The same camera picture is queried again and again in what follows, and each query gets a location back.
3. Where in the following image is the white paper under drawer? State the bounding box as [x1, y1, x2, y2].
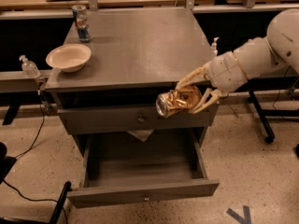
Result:
[128, 130, 153, 142]

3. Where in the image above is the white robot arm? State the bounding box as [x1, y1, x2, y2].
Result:
[176, 8, 299, 114]

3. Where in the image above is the left hand sanitizer bottle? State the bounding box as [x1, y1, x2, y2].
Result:
[19, 55, 41, 78]

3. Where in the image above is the black floor cable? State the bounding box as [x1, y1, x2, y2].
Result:
[2, 103, 69, 224]

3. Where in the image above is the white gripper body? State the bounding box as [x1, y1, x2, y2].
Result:
[207, 51, 248, 93]

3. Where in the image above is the grey drawer cabinet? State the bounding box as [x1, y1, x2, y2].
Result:
[45, 7, 229, 209]

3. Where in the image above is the black chair base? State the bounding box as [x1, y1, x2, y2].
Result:
[0, 142, 71, 224]

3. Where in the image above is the blue silver energy can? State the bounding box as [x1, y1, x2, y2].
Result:
[72, 5, 91, 43]

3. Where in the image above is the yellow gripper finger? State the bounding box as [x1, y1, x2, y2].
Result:
[189, 88, 228, 114]
[176, 63, 209, 90]

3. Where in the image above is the grey metal rail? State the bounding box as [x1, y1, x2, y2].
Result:
[0, 56, 299, 94]

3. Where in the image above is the open lower grey drawer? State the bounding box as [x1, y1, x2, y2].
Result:
[67, 129, 219, 208]

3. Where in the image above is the upper grey drawer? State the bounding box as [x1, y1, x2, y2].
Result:
[58, 105, 218, 134]

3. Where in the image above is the right small pump bottle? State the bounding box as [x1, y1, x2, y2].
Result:
[211, 37, 219, 56]

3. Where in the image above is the white paper bowl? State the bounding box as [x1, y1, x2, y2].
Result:
[46, 44, 92, 73]

